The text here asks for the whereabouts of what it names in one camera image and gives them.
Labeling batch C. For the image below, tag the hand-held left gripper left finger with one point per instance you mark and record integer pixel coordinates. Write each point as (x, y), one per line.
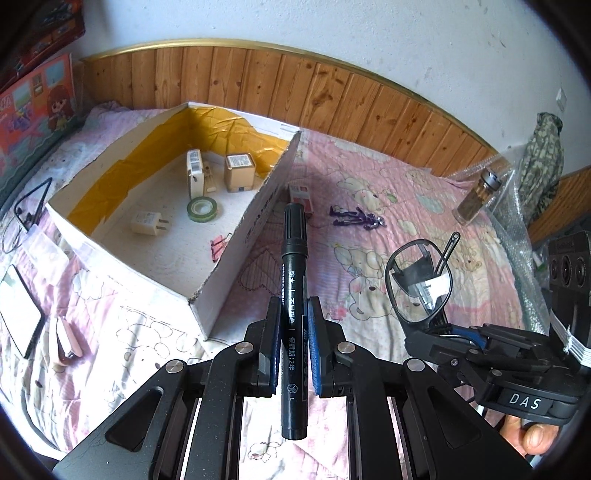
(273, 344)

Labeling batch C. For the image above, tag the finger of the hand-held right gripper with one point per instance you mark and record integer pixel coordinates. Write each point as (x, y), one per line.
(438, 348)
(503, 336)

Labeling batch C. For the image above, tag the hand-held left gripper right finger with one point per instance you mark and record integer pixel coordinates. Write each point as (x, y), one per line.
(316, 346)

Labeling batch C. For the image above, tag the black marker pen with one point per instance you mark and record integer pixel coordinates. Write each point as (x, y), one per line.
(293, 300)

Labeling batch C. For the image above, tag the black framed glasses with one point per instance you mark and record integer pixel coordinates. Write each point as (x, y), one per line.
(415, 304)

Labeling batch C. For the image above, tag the pink binder clip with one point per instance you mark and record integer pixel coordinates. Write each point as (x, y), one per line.
(220, 243)

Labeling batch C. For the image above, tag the white printed cardboard box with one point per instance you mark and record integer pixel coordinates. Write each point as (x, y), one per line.
(161, 251)

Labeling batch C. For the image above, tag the green tape roll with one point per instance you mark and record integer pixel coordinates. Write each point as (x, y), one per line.
(191, 210)

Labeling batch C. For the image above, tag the white ribbed charger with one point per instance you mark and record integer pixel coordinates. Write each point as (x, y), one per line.
(147, 224)

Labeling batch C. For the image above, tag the person's right hand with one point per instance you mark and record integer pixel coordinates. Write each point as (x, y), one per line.
(535, 436)

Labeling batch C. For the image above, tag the clear bubble wrap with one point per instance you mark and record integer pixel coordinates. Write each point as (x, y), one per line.
(517, 240)

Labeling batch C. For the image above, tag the pink printed blanket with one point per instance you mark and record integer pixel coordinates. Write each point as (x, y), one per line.
(392, 240)

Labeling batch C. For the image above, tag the glass jar with metal lid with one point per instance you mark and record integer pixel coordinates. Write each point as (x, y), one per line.
(475, 201)

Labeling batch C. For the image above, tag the camouflage cloth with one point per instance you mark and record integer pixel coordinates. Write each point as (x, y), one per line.
(540, 161)

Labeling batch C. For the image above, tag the red white staples box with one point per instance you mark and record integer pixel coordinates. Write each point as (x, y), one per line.
(305, 194)

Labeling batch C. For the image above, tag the small brown cardboard box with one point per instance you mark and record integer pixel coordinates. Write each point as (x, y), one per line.
(239, 173)

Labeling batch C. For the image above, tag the white labelled charger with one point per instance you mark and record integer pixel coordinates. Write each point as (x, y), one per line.
(196, 173)

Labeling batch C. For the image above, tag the small pink stapler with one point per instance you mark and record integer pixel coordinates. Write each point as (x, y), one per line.
(68, 339)

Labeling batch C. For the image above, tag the white phone with black rim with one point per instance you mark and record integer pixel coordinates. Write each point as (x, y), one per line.
(18, 309)

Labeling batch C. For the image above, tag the colourful cartoon toy box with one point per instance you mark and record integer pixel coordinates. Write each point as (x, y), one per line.
(41, 106)

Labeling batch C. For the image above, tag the dark red printed box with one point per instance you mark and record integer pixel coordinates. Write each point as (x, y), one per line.
(41, 32)

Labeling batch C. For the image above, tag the white wall socket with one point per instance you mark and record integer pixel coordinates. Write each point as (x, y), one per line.
(562, 99)

